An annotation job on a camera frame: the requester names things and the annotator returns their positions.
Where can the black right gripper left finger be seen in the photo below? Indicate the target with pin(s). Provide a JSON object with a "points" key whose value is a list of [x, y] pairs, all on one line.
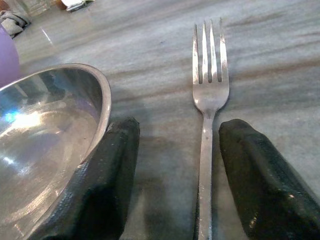
{"points": [[100, 190]]}

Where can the grey crumpled cloth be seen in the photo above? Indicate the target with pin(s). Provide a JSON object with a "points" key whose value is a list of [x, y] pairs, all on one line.
{"points": [[12, 23]]}

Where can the purple plastic bowl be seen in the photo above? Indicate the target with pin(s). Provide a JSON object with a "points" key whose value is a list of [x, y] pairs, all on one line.
{"points": [[7, 60]]}

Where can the silver metal fork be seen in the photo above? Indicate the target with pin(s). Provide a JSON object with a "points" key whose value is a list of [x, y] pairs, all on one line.
{"points": [[205, 175]]}

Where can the white packet with QR code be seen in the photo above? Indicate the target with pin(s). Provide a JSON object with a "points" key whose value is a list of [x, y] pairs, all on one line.
{"points": [[75, 4]]}

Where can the stainless steel bowl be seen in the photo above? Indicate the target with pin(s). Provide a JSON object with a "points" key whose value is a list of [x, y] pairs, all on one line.
{"points": [[37, 150]]}

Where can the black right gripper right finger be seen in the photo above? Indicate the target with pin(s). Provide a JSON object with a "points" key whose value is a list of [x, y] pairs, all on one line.
{"points": [[270, 190]]}

